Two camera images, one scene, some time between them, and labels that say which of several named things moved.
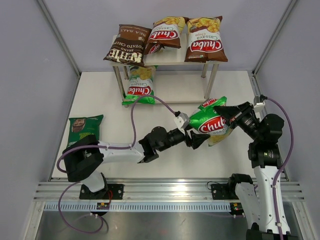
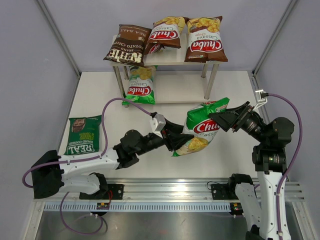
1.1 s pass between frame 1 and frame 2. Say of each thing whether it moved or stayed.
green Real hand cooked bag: stayed
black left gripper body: moved
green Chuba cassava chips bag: stayed
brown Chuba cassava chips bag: stayed
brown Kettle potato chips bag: stayed
